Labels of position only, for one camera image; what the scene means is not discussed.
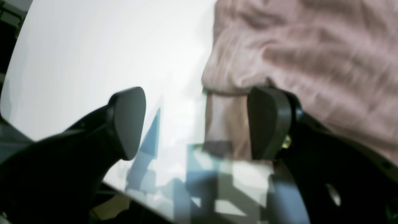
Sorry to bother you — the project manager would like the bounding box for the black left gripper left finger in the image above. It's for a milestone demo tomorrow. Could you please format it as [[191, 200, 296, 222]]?
[[0, 87, 146, 224]]

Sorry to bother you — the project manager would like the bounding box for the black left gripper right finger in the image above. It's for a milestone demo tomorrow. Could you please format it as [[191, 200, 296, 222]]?
[[247, 86, 398, 224]]

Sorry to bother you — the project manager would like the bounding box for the mauve T-shirt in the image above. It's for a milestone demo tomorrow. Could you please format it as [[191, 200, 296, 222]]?
[[201, 0, 398, 164]]

